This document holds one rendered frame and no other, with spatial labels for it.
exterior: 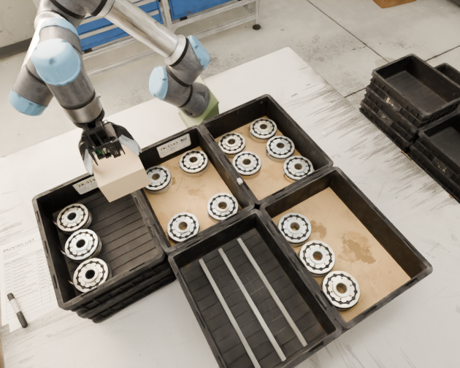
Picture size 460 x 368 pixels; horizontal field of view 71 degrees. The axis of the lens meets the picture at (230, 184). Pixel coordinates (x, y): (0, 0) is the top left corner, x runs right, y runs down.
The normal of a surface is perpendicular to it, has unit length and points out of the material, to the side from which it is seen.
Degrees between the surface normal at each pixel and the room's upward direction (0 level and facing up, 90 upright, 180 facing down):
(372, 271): 0
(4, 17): 90
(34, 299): 0
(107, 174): 0
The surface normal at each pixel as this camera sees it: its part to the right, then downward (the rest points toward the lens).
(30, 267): -0.05, -0.55
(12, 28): 0.47, 0.73
